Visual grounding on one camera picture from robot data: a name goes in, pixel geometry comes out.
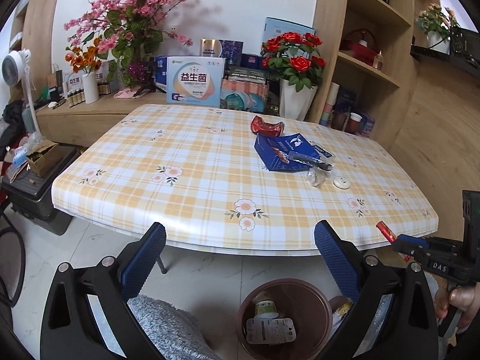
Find white probiotic box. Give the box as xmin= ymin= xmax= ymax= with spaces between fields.
xmin=166 ymin=56 xmax=224 ymax=107

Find red rose bouquet white vase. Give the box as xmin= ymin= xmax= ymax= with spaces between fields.
xmin=260 ymin=32 xmax=326 ymax=121

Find round white small disc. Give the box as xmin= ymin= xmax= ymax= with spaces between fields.
xmin=333 ymin=176 xmax=351 ymax=190

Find wooden shelf unit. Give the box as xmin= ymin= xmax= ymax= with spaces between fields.
xmin=306 ymin=0 xmax=416 ymax=150

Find blue paper coffee bag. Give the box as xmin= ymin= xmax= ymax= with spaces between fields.
xmin=254 ymin=133 xmax=320 ymax=173

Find white printed blister pack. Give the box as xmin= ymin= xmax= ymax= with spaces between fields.
xmin=246 ymin=319 xmax=297 ymax=345

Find black utensil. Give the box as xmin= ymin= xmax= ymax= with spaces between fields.
xmin=288 ymin=151 xmax=333 ymax=172

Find red lighter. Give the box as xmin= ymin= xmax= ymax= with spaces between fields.
xmin=376 ymin=221 xmax=410 ymax=263

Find plaid floral tablecloth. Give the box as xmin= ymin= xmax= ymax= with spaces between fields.
xmin=51 ymin=105 xmax=439 ymax=256

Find crushed red soda can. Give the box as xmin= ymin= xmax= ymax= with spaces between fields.
xmin=250 ymin=115 xmax=285 ymax=137

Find red white paper cup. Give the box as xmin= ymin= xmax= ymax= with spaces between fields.
xmin=345 ymin=112 xmax=362 ymax=135

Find white desk fan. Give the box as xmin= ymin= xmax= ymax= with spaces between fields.
xmin=1 ymin=49 xmax=41 ymax=137

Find light blue flat box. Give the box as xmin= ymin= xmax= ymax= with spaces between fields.
xmin=262 ymin=17 xmax=316 ymax=44

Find stack of pastel cups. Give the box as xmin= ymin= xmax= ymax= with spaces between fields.
xmin=320 ymin=82 xmax=339 ymax=126

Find person's right hand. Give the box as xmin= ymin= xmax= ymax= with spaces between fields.
xmin=433 ymin=281 xmax=479 ymax=345

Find brown plastic trash bin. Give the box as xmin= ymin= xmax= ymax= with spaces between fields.
xmin=237 ymin=279 xmax=333 ymax=359

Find orange flowers white vase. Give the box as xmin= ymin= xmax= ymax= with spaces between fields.
xmin=64 ymin=37 xmax=102 ymax=104

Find cardboard box on case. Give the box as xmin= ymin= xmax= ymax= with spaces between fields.
xmin=27 ymin=139 xmax=63 ymax=177

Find teal patterned gift box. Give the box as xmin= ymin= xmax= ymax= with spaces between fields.
xmin=220 ymin=79 xmax=269 ymax=114

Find clear plastic floss box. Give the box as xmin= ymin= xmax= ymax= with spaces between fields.
xmin=310 ymin=141 xmax=335 ymax=160

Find pink roses white pot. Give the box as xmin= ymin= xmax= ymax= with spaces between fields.
xmin=416 ymin=3 xmax=459 ymax=55

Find pink blossom artificial plant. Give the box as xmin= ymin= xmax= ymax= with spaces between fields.
xmin=64 ymin=0 xmax=193 ymax=86

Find grey fluffy slipper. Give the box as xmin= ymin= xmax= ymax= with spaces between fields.
xmin=127 ymin=295 xmax=220 ymax=359

